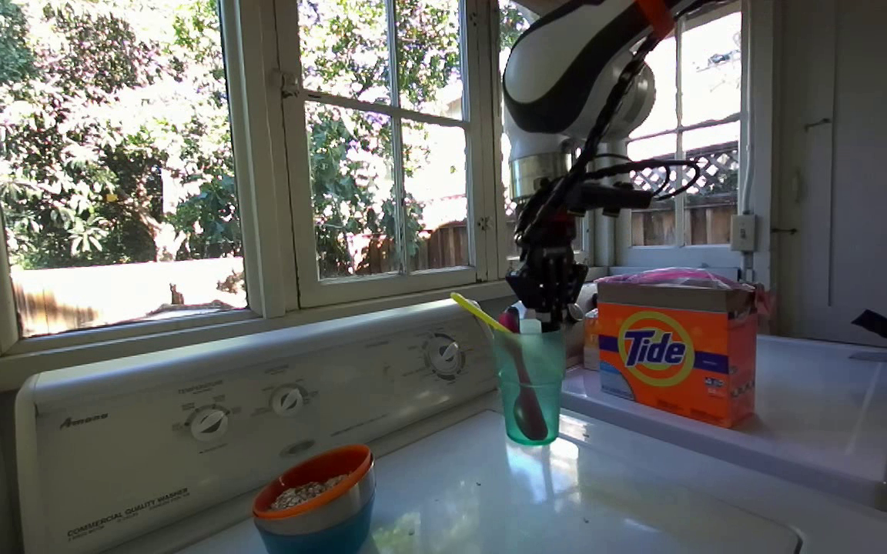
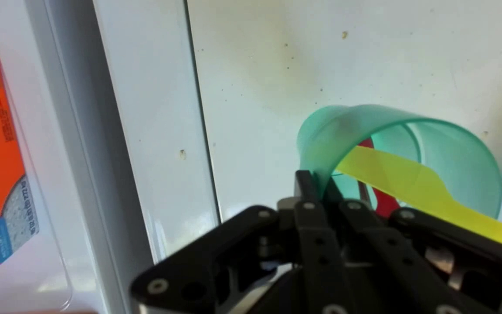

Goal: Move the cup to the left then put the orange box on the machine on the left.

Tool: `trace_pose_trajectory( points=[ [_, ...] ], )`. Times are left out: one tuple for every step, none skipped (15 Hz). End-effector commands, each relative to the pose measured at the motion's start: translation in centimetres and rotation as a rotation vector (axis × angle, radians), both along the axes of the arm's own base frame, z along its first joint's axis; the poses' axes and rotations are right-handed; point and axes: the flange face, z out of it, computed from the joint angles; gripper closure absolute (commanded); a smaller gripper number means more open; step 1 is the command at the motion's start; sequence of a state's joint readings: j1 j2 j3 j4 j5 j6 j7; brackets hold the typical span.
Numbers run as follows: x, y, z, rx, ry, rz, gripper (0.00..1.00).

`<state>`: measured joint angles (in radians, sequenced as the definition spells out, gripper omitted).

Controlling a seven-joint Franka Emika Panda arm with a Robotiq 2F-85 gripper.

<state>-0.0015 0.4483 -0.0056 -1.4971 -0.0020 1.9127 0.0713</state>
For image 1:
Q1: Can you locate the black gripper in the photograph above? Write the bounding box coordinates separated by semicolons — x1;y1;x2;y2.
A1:
504;181;592;333

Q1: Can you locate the teal translucent plastic cup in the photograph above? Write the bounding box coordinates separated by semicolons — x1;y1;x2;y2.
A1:
486;305;569;451

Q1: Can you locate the pink plastic bag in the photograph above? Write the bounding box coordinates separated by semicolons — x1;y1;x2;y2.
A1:
610;266;739;294

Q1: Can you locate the orange Tide detergent box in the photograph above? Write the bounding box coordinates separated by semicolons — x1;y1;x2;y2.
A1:
594;274;763;431

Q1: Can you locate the white machine with rounded panel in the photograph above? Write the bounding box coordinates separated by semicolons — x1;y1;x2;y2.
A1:
564;305;887;512

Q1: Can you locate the white machine with angular panel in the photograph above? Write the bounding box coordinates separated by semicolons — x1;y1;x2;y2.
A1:
9;295;887;554

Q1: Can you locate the large white dial knob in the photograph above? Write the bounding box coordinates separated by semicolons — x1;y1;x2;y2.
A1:
423;333;469;381

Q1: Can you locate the small white dial knob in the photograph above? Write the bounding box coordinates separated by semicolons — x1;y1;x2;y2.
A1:
269;381;312;422
184;404;234;447

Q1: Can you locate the orange and blue bowl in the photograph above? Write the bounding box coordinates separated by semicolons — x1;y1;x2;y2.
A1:
248;440;380;554

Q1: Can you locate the white panel door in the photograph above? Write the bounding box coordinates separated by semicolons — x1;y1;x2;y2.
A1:
776;0;887;347

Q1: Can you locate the white framed single pane window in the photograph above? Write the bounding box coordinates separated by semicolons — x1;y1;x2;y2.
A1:
0;0;299;362

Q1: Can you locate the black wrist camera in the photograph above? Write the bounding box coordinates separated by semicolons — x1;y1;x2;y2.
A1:
576;180;663;217

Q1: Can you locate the white wall outlet box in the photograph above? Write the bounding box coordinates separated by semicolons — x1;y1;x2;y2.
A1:
731;212;760;257

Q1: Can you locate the orange cable strap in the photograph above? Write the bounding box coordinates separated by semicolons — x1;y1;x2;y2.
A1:
639;0;678;40

